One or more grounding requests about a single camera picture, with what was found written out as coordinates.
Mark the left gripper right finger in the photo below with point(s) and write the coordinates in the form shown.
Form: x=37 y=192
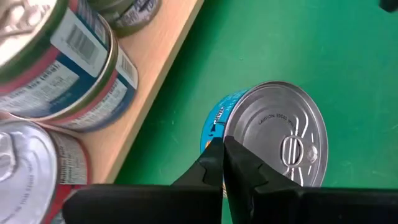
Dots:
x=311 y=208

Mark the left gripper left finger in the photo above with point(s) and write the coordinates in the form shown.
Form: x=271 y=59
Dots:
x=155 y=205

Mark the blue label tuna can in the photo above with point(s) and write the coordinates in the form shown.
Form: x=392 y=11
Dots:
x=267 y=124

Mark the purple label gold lid can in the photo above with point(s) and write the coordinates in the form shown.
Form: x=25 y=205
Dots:
x=105 y=107
x=71 y=46

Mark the red label albacore tuna can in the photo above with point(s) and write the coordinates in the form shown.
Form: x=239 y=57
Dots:
x=25 y=168

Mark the green label tuna can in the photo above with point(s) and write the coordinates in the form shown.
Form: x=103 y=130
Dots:
x=133 y=15

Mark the green table mat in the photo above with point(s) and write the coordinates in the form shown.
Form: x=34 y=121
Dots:
x=311 y=46

